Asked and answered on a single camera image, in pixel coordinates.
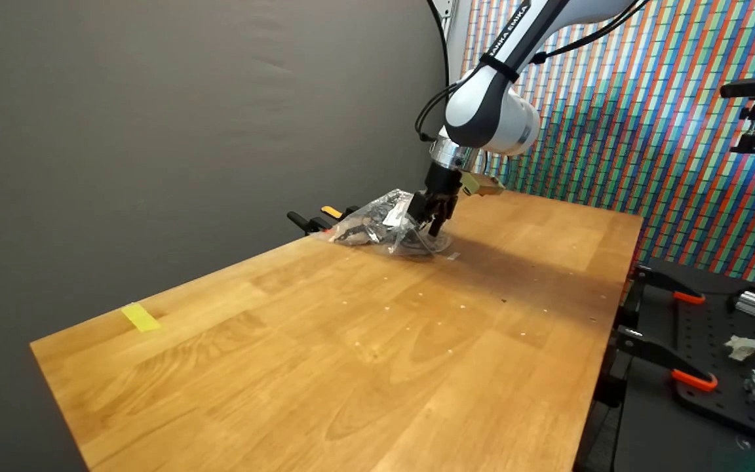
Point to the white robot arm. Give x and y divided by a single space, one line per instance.
483 108

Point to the multicoloured patterned backdrop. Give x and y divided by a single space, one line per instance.
656 148

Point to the grey fabric backdrop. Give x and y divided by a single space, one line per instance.
176 131

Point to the black perforated work board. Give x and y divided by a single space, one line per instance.
708 343

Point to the yellow tape strip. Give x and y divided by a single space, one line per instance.
139 317

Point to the black clamp with yellow tip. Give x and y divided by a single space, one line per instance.
303 220

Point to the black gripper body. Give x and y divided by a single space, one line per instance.
441 190

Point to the small whitish crumpled object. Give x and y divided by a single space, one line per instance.
742 347

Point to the clear plastic bag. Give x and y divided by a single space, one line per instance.
392 207

